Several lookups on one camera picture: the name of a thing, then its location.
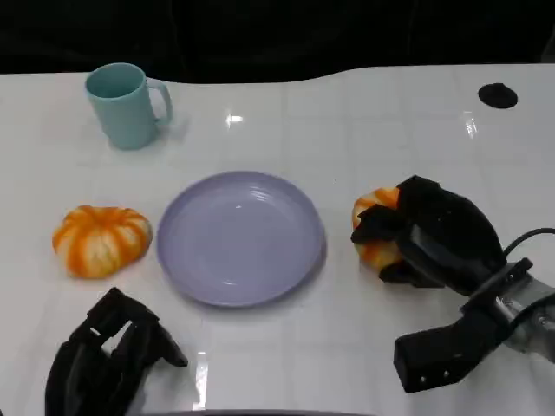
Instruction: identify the lilac plate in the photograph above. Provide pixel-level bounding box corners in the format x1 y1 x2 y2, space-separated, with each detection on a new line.
156 171 327 309

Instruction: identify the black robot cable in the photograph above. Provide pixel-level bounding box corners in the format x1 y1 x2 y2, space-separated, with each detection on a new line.
502 227 555 257

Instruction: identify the pale green mug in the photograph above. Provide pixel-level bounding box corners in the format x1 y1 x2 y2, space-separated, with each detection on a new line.
84 62 174 152

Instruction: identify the orange and white bread roll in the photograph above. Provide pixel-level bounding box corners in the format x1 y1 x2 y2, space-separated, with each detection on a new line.
351 185 407 270
51 205 153 279

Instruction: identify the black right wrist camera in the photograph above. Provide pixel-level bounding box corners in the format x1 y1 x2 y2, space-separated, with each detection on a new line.
393 257 534 394

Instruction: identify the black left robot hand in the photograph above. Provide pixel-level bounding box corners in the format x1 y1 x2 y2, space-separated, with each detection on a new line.
44 286 190 416

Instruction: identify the black table grommet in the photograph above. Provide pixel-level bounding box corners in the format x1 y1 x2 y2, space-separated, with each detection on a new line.
477 81 519 109

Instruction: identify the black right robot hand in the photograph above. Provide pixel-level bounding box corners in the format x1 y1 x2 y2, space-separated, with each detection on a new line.
349 174 508 298

